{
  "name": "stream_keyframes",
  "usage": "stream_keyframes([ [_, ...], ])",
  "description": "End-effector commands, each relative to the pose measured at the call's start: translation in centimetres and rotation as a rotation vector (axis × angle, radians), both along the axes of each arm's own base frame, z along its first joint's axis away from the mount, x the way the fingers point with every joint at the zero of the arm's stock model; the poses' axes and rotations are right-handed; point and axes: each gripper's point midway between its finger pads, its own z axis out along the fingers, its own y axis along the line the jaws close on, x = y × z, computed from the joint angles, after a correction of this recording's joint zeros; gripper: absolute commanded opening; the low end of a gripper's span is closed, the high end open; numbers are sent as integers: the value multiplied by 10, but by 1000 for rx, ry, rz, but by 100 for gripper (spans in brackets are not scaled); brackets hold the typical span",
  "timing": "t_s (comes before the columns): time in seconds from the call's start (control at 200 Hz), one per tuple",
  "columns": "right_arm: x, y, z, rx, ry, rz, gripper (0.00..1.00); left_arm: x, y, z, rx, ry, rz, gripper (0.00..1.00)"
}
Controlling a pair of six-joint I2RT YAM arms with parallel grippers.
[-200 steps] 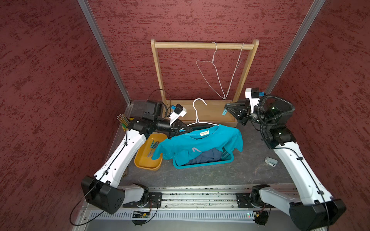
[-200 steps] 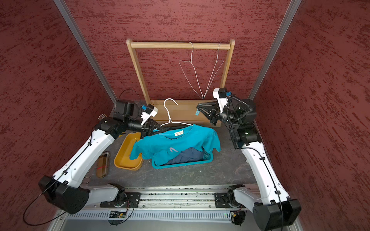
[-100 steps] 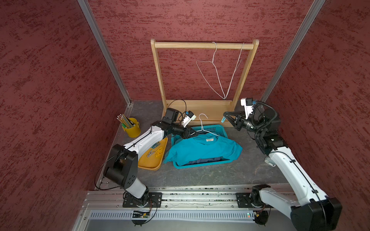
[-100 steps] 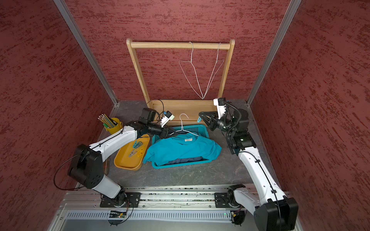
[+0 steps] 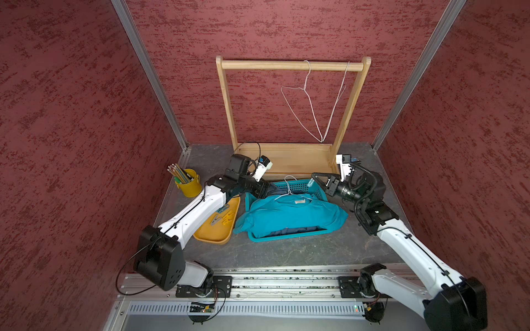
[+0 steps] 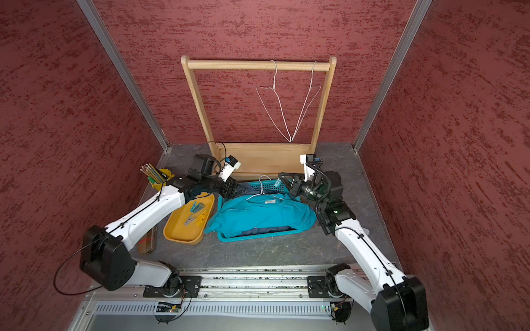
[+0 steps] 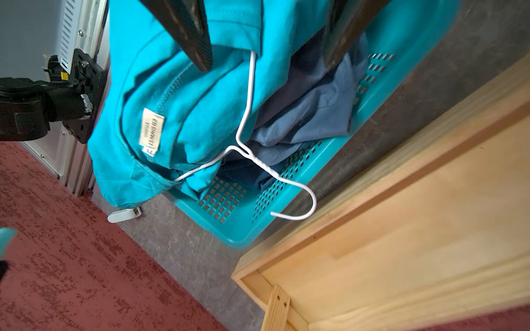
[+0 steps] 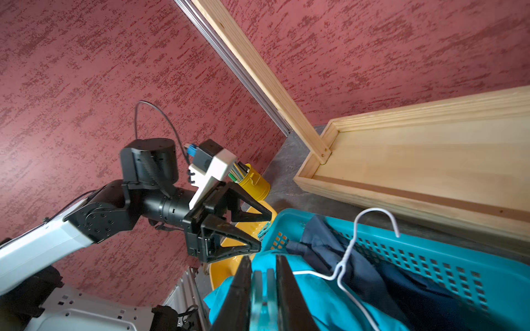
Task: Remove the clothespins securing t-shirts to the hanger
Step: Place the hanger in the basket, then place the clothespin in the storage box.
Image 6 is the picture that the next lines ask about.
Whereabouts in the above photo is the grey-blue t-shirt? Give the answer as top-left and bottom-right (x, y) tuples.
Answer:
(235, 178), (300, 240)

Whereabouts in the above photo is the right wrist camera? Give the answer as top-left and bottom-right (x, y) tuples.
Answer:
(300, 154), (322, 185)

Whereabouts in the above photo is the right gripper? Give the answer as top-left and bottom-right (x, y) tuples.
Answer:
(278, 172), (328, 205)

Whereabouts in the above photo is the wooden clothes rack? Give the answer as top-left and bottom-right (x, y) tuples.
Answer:
(181, 55), (337, 181)

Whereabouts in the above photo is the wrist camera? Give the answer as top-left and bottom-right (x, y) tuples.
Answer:
(300, 154), (322, 185)
(219, 155), (241, 182)

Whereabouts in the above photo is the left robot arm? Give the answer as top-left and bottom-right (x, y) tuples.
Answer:
(79, 154), (241, 297)

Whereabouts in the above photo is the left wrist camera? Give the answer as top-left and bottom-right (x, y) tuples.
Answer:
(219, 155), (241, 182)

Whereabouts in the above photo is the white wire hanger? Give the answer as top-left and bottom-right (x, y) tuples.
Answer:
(247, 175), (287, 200)
(291, 62), (317, 143)
(255, 59), (293, 143)

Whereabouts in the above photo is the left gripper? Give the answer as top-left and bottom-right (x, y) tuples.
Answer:
(201, 171), (247, 199)

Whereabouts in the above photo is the teal plastic basket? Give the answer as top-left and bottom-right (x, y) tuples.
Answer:
(218, 179), (303, 243)

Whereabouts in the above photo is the yellow tray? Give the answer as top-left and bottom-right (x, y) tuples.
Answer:
(163, 193), (215, 245)

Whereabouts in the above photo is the grey clothespin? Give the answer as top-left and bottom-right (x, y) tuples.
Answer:
(184, 215), (197, 226)
(190, 201), (205, 213)

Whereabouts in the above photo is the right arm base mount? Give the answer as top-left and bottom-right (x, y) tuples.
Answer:
(306, 276), (346, 299)

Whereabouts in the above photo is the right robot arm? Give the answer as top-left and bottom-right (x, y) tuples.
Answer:
(278, 170), (429, 330)

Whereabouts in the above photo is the coloured pencils bunch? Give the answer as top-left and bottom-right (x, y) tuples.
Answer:
(140, 164), (168, 184)

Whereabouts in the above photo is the aluminium rail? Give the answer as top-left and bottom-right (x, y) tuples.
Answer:
(81, 264), (366, 321)

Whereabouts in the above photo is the brown transparent case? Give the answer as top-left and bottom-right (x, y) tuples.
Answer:
(137, 226), (157, 255)

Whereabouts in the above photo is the teal t-shirt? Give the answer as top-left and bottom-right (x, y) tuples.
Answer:
(204, 193), (317, 238)

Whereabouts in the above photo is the corner aluminium profile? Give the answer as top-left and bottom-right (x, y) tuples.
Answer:
(353, 0), (432, 154)
(76, 0), (171, 153)

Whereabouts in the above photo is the right corner aluminium profile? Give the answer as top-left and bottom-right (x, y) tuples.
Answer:
(353, 0), (432, 154)

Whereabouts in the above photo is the yellow pencil cup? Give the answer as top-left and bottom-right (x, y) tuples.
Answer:
(145, 167), (173, 191)

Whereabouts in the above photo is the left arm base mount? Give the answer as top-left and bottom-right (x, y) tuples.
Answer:
(143, 276), (202, 299)

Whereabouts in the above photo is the left corner aluminium profile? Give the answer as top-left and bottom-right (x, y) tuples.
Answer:
(76, 0), (171, 153)

